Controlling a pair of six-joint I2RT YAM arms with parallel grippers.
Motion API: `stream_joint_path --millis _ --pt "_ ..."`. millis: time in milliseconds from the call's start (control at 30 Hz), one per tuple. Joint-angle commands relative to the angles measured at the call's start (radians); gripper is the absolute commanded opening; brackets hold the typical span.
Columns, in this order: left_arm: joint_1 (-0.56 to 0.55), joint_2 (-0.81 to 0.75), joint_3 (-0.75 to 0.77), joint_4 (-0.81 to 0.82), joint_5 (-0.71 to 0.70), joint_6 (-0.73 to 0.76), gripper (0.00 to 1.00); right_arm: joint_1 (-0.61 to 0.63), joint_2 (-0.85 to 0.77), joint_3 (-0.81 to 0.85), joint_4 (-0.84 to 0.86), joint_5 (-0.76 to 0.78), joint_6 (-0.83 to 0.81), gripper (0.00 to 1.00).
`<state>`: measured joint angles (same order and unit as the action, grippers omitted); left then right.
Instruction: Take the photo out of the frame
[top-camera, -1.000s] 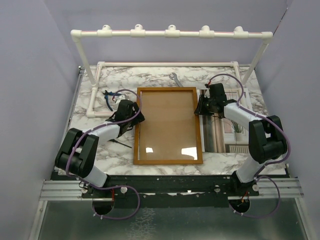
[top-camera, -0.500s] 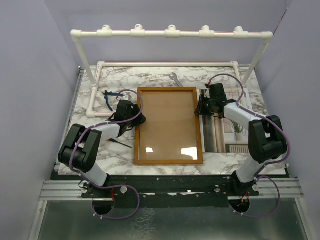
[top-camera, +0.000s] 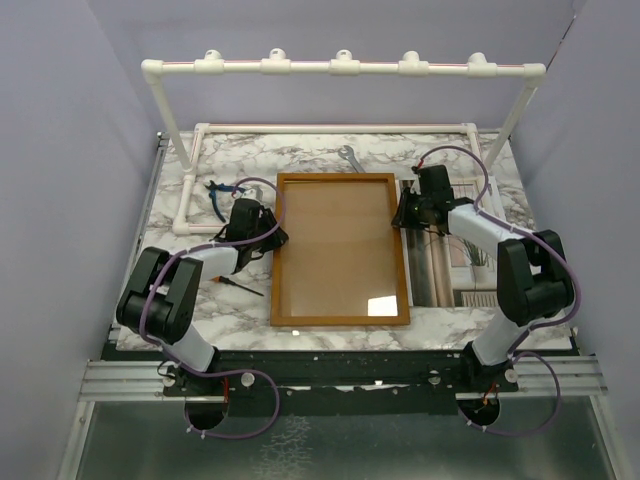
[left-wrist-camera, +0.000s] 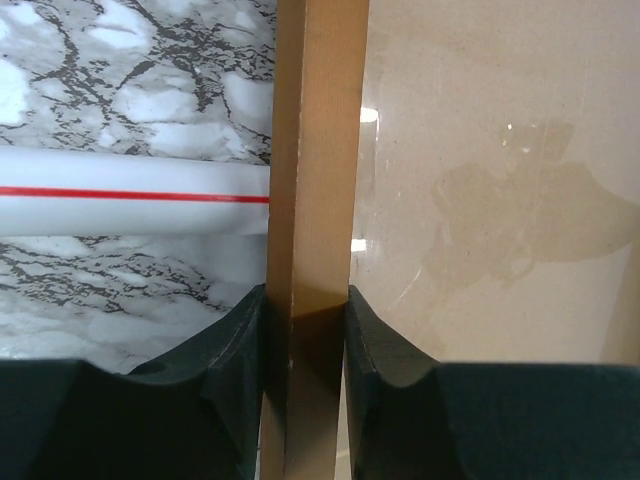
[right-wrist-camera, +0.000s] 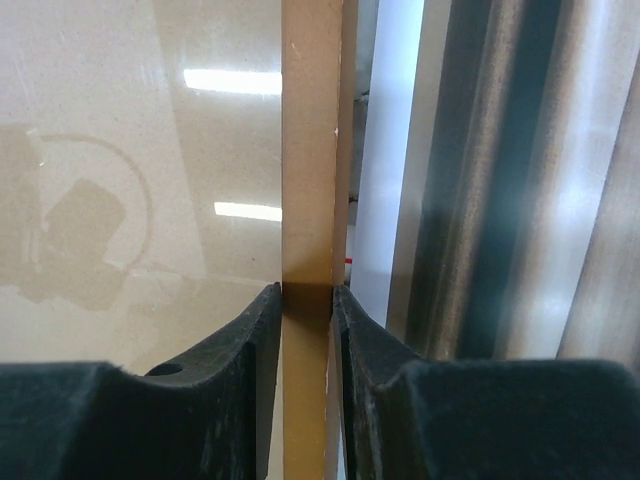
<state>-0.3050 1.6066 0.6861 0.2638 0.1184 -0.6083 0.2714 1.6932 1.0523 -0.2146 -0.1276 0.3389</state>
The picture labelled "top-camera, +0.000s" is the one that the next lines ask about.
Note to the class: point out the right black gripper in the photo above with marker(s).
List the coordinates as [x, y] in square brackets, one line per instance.
[401, 218]

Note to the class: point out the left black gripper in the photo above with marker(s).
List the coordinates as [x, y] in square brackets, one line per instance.
[276, 239]

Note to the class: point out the brown wooden picture frame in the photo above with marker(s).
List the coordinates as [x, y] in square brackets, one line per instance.
[277, 280]

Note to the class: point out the plant window photo print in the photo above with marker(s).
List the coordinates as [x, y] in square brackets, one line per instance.
[447, 272]

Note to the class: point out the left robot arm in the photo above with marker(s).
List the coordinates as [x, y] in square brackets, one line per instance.
[158, 301]

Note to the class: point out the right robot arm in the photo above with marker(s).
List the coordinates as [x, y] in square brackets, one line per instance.
[534, 281]

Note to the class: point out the silver open-end wrench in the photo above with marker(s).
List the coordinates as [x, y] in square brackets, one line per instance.
[347, 153]

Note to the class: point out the white PVC pipe rack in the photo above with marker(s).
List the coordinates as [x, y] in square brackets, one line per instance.
[343, 65]

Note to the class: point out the orange handled screwdriver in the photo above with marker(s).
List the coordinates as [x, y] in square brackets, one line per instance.
[229, 282]

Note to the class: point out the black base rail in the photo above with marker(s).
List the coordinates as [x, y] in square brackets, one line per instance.
[359, 383]

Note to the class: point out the aluminium extrusion rail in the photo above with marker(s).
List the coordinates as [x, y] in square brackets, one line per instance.
[121, 381]

